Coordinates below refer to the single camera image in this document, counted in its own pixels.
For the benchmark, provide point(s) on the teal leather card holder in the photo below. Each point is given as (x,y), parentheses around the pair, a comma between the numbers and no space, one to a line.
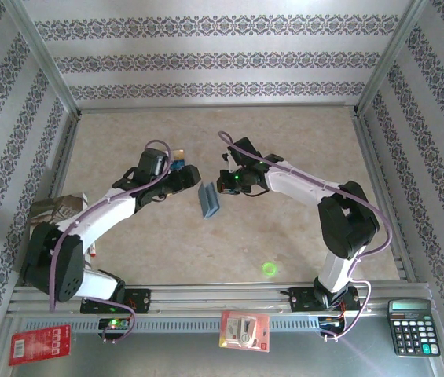
(209,202)

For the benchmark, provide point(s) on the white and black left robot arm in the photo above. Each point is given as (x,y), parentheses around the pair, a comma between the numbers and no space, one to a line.
(103,212)

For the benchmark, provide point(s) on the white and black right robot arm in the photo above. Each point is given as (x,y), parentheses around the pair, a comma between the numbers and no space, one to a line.
(296,184)

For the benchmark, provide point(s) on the blue patterned credit card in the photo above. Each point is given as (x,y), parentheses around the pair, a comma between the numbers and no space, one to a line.
(178,163)

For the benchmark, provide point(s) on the white marker with red cap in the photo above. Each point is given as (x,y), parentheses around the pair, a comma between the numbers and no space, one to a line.
(93,249)

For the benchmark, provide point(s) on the paperback book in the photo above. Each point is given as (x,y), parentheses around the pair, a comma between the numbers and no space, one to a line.
(54,210)

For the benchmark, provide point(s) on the slotted grey metal strip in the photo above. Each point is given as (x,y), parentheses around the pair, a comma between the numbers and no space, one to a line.
(186,325)

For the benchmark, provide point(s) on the pink blister pack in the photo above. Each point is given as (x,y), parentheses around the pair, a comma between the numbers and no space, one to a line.
(245,331)

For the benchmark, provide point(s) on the red retail package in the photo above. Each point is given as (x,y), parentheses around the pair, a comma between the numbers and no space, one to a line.
(39,345)

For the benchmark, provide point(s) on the black desk calculator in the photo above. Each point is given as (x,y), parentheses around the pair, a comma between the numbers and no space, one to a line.
(414,334)

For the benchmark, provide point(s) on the aluminium frame rail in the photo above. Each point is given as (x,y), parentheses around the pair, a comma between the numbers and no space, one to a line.
(371,157)
(62,157)
(217,108)

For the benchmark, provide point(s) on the aluminium mounting rail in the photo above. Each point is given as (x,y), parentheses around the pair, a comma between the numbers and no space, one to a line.
(213,298)

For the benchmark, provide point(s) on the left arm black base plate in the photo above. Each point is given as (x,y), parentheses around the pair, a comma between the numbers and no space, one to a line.
(139,300)

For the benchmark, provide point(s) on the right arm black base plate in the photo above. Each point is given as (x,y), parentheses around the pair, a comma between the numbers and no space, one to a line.
(300,298)

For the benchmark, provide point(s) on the aluminium frame post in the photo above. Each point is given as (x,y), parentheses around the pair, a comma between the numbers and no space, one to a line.
(46,59)
(390,59)

